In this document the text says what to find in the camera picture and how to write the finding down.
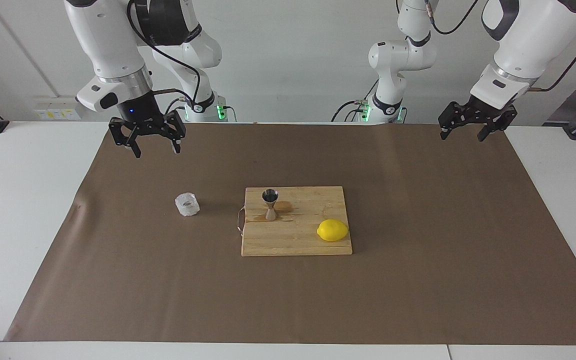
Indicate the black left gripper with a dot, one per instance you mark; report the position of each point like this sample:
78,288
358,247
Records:
483,110

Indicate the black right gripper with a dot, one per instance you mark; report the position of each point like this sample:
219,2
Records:
143,117

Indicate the small clear glass cup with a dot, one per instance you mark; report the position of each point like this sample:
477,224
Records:
187,205

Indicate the steel double jigger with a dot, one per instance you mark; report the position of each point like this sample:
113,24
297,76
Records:
270,207

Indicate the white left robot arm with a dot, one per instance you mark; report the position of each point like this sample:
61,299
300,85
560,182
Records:
528,40

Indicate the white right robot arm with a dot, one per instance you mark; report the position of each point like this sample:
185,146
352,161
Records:
103,40

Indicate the brown paper table mat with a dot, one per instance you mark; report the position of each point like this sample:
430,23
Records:
418,280

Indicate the wooden cutting board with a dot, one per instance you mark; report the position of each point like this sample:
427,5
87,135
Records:
298,235

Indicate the yellow lemon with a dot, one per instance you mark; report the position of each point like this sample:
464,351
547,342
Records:
333,230

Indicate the white wall socket strip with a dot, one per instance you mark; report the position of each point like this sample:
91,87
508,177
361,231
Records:
58,107

